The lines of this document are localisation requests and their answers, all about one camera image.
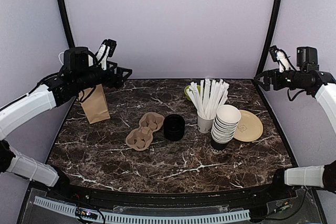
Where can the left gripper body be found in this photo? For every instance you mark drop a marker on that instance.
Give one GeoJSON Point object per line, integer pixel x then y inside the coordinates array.
{"type": "Point", "coordinates": [108, 81]}

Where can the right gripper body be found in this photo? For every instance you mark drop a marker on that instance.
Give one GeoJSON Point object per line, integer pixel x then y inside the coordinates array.
{"type": "Point", "coordinates": [280, 84]}

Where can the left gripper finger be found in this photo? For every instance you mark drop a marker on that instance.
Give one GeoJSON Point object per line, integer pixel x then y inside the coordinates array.
{"type": "Point", "coordinates": [122, 74]}
{"type": "Point", "coordinates": [111, 65]}

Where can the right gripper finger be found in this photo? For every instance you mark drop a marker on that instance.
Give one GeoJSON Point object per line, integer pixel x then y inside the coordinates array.
{"type": "Point", "coordinates": [264, 85]}
{"type": "Point", "coordinates": [264, 76]}

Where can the stack of paper cups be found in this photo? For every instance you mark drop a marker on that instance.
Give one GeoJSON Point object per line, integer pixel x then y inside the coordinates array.
{"type": "Point", "coordinates": [224, 126]}

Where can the brown pulp cup carrier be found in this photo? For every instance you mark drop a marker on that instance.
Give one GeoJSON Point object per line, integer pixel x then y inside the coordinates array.
{"type": "Point", "coordinates": [140, 139]}

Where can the stack of black lids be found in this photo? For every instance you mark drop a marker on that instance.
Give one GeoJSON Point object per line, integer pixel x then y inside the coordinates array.
{"type": "Point", "coordinates": [174, 127]}

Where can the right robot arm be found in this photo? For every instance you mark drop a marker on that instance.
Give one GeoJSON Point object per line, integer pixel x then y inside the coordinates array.
{"type": "Point", "coordinates": [303, 77]}

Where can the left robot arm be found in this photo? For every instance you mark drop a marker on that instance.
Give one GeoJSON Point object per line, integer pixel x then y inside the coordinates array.
{"type": "Point", "coordinates": [81, 69]}

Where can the brown paper bag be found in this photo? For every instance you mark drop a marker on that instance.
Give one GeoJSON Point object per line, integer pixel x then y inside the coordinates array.
{"type": "Point", "coordinates": [94, 104]}

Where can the beige plate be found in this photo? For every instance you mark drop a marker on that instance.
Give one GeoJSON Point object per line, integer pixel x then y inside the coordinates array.
{"type": "Point", "coordinates": [249, 128]}

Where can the bundle of white wrapped straws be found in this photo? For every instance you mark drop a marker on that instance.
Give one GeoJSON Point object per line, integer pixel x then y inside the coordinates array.
{"type": "Point", "coordinates": [215, 95]}

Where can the green bowl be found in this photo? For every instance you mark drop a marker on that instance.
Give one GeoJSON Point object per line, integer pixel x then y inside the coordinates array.
{"type": "Point", "coordinates": [194, 91]}

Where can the white cup holding straws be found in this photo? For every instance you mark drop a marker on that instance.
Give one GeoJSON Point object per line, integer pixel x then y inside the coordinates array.
{"type": "Point", "coordinates": [204, 125]}

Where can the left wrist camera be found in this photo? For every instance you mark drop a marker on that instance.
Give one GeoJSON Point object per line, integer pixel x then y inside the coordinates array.
{"type": "Point", "coordinates": [106, 50]}

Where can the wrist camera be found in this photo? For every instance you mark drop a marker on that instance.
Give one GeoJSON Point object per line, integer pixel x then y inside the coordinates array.
{"type": "Point", "coordinates": [279, 56]}
{"type": "Point", "coordinates": [106, 50]}

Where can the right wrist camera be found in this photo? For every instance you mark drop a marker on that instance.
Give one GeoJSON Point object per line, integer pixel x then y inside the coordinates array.
{"type": "Point", "coordinates": [279, 56]}

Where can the right black frame post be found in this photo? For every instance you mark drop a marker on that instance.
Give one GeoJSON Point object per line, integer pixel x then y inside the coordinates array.
{"type": "Point", "coordinates": [269, 35]}

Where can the black frame post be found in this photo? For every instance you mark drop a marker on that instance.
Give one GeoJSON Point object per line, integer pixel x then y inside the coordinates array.
{"type": "Point", "coordinates": [65, 23]}
{"type": "Point", "coordinates": [269, 35]}

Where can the left black frame post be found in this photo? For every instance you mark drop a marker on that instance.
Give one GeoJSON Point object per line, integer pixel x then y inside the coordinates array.
{"type": "Point", "coordinates": [65, 23]}

